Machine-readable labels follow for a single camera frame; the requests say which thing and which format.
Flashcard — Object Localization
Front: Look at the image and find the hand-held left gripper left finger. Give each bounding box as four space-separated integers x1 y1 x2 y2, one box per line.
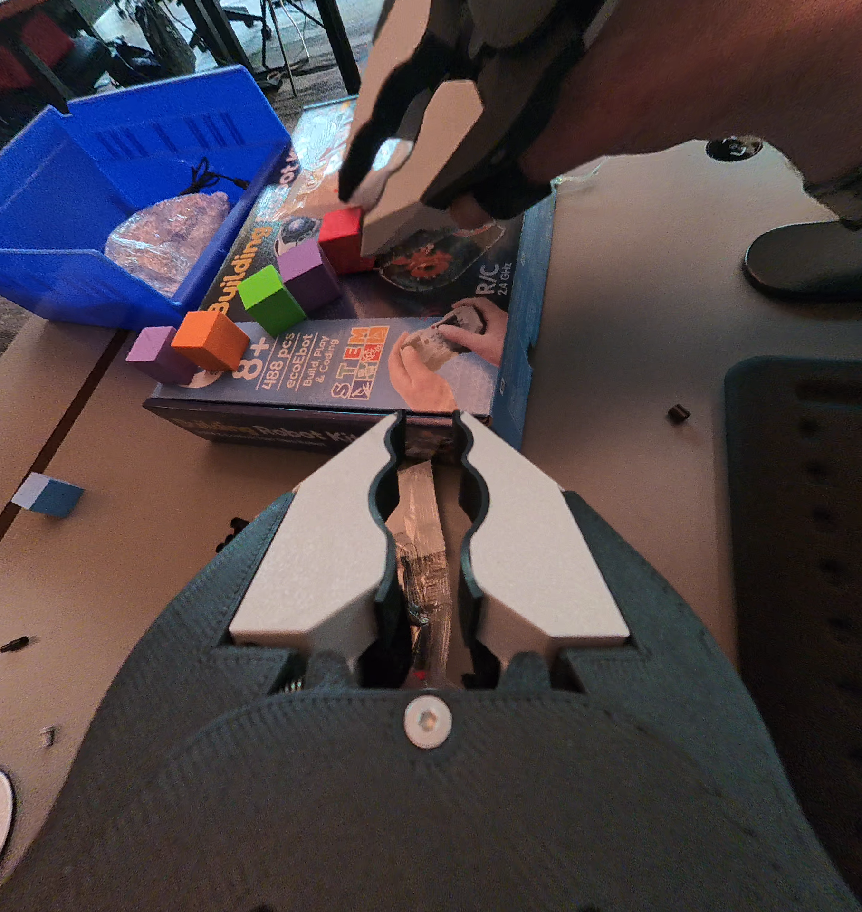
229 411 406 679

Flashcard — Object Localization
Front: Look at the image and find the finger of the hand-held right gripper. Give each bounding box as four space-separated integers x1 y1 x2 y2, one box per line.
360 79 489 257
339 0 446 200

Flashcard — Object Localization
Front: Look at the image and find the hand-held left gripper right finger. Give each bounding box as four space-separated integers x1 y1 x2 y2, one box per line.
454 411 633 674

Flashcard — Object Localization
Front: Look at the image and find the silver plastic parts bag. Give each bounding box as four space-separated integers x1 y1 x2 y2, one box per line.
389 456 475 685

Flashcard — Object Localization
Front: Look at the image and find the red foam cube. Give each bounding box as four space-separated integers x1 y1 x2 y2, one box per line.
319 207 378 276

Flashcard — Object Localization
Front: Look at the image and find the purple foam cube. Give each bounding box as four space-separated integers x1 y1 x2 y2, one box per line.
125 325 198 387
278 238 345 316

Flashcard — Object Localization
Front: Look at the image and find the green foam cube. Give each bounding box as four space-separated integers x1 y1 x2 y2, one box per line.
236 264 308 337

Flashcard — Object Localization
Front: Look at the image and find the orange foam cube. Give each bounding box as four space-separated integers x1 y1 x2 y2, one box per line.
171 310 251 376

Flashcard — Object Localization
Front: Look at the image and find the light blue foam cube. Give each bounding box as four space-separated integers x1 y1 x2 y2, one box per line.
11 474 86 520

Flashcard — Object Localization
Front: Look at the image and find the grey desk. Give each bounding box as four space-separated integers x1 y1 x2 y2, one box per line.
0 136 862 912

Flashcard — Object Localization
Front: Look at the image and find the person's right hand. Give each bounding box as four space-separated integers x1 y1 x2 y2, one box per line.
524 0 717 183

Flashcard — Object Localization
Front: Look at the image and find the blue robot kit box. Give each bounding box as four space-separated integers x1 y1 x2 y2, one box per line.
144 97 557 454

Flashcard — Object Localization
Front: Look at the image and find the bubble wrap bag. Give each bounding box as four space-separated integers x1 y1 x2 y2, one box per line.
104 193 232 300

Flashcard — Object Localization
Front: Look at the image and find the black studded baseplate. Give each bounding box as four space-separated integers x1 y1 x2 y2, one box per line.
724 357 862 912

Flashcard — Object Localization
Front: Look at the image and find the blue plastic bin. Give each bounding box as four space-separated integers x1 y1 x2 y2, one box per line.
0 65 292 332

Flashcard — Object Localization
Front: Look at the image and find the black oval pad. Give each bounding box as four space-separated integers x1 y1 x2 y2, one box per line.
745 221 862 300

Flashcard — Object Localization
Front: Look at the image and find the black cable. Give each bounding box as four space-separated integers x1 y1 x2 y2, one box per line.
186 160 261 200

